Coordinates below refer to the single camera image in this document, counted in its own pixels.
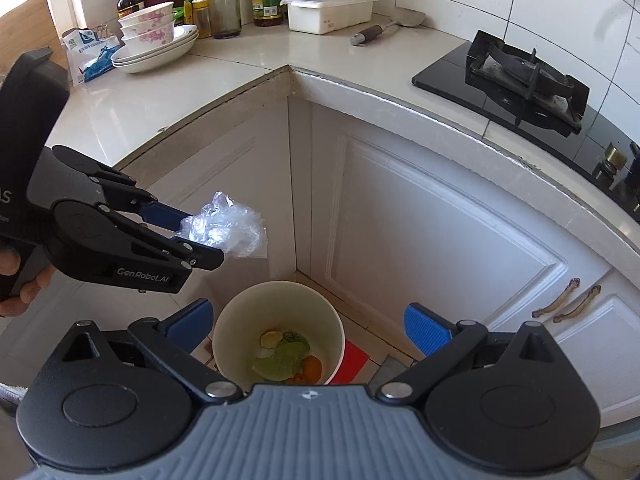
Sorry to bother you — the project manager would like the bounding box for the black stove pan support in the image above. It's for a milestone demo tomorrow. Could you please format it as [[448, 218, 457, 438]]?
[[464, 29, 591, 137]]

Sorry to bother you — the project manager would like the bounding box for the bamboo cutting board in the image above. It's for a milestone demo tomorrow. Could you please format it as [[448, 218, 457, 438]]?
[[0, 0, 69, 74]]

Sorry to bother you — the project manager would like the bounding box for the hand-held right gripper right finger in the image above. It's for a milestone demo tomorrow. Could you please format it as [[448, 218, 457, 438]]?
[[375, 303, 558, 406]]

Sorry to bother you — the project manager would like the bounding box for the white floral plate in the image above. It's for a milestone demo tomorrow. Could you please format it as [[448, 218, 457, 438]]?
[[112, 42, 199, 74], [111, 35, 200, 67], [111, 23, 199, 61]]

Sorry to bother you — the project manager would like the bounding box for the brass stove knob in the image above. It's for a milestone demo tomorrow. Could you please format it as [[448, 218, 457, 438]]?
[[592, 142, 629, 181]]

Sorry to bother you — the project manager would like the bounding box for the red flat object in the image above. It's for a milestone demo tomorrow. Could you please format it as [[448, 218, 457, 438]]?
[[329, 340, 371, 386]]

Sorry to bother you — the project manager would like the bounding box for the red cap glass bottle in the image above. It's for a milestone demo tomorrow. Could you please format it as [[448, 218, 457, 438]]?
[[206, 0, 243, 40]]

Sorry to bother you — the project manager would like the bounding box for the pale green cabbage leaf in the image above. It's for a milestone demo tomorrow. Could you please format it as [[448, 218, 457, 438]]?
[[252, 342, 312, 382]]

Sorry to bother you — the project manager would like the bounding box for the white plastic lidded box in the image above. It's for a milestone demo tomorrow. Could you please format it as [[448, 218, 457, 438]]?
[[280, 0, 380, 36]]

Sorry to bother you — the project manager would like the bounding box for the white round waste bin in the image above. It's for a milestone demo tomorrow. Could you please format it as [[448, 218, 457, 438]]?
[[211, 280, 346, 387]]

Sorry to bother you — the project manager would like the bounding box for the metal spatula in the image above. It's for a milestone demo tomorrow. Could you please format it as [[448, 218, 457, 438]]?
[[349, 7, 427, 47]]

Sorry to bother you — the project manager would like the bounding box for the clear plastic wrap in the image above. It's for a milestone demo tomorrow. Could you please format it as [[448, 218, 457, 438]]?
[[172, 190, 269, 260]]

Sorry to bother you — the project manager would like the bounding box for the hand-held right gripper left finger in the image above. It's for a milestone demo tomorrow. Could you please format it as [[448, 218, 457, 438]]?
[[60, 298, 244, 407]]

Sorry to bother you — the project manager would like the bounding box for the black glass gas stove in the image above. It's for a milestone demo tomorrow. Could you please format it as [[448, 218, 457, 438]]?
[[411, 29, 640, 212]]

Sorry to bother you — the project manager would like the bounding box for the person's left hand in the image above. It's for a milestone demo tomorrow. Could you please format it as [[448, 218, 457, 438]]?
[[0, 248, 57, 319]]

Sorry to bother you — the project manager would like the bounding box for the yellow lid spice jar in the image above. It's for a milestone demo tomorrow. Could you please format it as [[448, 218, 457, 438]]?
[[191, 0, 213, 40]]

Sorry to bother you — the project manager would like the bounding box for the blue and white plastic bag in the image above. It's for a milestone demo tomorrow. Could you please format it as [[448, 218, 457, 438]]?
[[60, 27, 121, 85]]

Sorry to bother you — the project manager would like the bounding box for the brown cabinet handle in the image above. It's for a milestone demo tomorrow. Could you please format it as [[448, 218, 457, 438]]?
[[531, 277, 581, 317], [553, 284, 602, 325]]

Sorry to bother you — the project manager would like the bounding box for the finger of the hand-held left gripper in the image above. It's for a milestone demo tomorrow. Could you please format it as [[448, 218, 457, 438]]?
[[52, 144, 189, 229], [102, 204, 225, 272]]

